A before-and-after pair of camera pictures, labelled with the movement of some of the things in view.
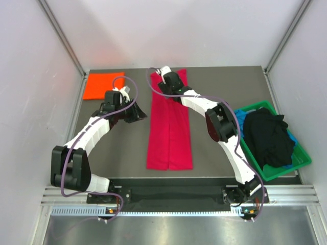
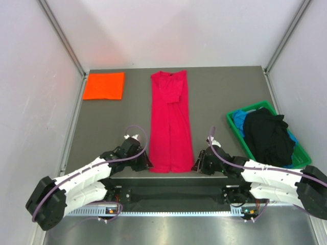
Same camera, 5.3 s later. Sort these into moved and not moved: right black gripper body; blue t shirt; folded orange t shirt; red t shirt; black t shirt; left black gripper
Moved: right black gripper body; left black gripper
Not moved: blue t shirt; folded orange t shirt; black t shirt; red t shirt
